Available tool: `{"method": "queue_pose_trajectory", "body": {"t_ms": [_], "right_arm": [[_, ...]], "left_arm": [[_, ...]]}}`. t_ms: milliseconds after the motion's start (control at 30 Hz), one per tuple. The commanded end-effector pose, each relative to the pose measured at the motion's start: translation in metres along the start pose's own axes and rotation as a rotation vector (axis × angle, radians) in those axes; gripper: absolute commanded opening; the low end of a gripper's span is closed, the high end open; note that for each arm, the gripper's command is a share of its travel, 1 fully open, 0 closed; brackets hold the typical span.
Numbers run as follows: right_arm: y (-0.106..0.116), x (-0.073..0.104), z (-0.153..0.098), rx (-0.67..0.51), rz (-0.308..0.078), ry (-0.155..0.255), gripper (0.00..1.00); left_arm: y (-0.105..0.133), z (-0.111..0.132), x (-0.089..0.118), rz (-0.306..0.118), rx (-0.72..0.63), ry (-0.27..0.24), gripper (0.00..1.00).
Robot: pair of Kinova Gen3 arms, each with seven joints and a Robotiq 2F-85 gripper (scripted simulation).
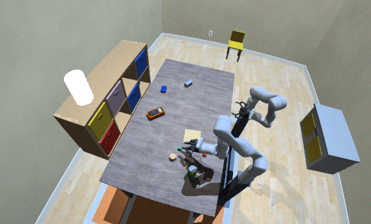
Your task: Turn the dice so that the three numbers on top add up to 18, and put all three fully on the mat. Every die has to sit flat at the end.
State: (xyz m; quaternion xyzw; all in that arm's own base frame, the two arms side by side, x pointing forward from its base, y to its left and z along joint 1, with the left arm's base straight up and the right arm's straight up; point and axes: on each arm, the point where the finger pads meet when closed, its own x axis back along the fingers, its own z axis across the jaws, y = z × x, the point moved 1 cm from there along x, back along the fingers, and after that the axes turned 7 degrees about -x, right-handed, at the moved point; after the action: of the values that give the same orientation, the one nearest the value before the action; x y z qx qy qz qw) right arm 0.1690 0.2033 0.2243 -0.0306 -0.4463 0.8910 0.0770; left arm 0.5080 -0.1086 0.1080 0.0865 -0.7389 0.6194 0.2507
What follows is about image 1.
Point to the tan short cylinder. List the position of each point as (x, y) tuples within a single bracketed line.
[(172, 156)]

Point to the orange digital multimeter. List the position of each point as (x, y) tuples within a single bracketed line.
[(155, 113)]

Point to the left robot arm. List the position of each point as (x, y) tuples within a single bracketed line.
[(222, 130)]

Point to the beige flat mat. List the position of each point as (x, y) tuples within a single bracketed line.
[(191, 134)]

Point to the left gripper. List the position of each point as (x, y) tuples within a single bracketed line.
[(191, 148)]

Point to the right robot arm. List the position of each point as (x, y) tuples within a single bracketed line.
[(275, 102)]

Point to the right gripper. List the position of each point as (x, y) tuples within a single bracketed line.
[(244, 111)]

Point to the green soda can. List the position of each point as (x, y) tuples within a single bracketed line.
[(192, 171)]

